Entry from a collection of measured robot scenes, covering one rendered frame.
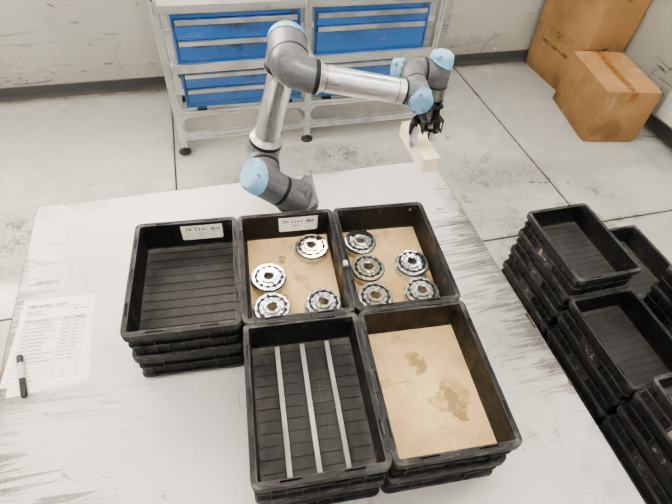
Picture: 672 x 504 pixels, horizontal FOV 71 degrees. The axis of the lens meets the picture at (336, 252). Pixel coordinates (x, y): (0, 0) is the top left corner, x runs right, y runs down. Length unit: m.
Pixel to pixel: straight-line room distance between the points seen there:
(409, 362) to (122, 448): 0.78
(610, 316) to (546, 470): 1.00
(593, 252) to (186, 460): 1.81
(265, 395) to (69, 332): 0.68
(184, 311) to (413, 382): 0.67
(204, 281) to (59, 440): 0.55
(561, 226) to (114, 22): 3.14
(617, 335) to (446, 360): 1.05
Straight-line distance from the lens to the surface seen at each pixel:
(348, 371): 1.28
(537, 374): 1.58
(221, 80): 3.12
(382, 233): 1.59
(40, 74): 4.18
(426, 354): 1.34
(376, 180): 2.00
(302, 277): 1.45
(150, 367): 1.43
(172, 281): 1.49
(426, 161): 1.72
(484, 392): 1.29
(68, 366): 1.58
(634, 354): 2.23
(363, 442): 1.21
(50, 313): 1.72
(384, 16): 3.16
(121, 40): 3.97
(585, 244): 2.36
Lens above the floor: 1.97
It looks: 48 degrees down
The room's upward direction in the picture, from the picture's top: 5 degrees clockwise
